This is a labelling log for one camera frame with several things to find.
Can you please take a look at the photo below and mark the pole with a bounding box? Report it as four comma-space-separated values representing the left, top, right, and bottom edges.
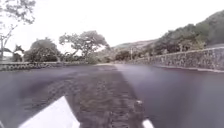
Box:
129, 47, 134, 61

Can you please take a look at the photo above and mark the broad spreading tree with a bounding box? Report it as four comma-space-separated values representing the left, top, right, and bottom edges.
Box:
58, 30, 111, 63

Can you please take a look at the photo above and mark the robot's own part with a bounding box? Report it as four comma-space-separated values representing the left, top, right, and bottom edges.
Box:
142, 118, 155, 128

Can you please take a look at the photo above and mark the round dark bush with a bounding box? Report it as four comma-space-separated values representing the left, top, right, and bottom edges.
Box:
23, 37, 62, 63

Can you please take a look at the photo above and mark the wooded hillside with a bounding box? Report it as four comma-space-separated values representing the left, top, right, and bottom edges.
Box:
111, 9, 224, 62

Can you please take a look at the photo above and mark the tall thin tree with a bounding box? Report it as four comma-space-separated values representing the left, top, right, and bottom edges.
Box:
0, 0, 37, 62

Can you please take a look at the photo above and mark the low stone wall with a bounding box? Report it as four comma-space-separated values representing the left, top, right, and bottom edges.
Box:
0, 60, 89, 72

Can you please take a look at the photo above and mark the grey stone wall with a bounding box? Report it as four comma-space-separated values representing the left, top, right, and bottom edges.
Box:
124, 46, 224, 72

